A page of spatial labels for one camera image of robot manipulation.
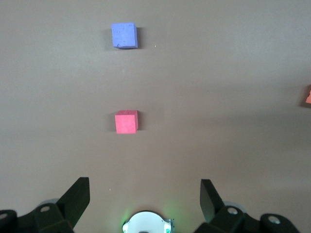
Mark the brown table cover mat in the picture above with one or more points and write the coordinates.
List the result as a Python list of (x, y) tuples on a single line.
[(218, 145)]

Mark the purple foam block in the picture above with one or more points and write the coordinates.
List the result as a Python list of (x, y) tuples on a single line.
[(124, 35)]

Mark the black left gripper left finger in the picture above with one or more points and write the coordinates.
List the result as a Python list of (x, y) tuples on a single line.
[(73, 201)]

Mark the orange foam block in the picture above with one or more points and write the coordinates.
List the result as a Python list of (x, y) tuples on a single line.
[(308, 99)]

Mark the red foam block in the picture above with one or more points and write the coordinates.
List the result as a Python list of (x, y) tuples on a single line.
[(125, 122)]

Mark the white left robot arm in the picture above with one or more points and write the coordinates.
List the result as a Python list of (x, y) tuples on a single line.
[(145, 224)]

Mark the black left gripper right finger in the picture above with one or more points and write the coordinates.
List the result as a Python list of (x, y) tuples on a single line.
[(209, 201)]

